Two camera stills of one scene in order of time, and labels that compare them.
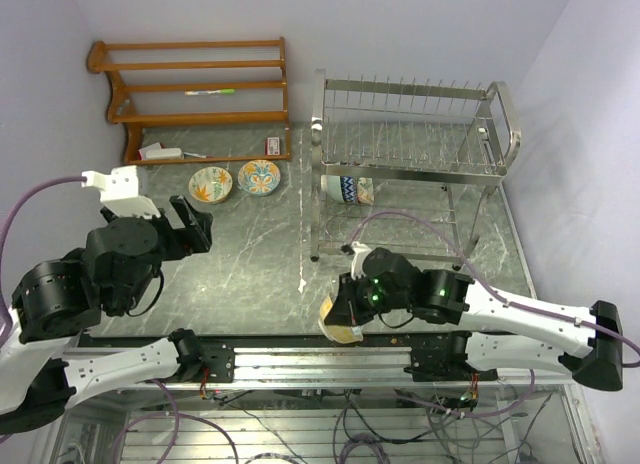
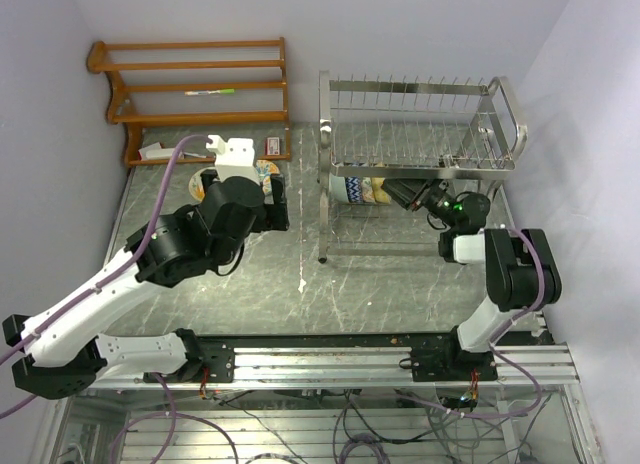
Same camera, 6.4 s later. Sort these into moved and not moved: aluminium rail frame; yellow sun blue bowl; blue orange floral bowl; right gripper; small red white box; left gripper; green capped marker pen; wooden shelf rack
Moved: left gripper; yellow sun blue bowl; right gripper
Not moved: wooden shelf rack; aluminium rail frame; blue orange floral bowl; green capped marker pen; small red white box
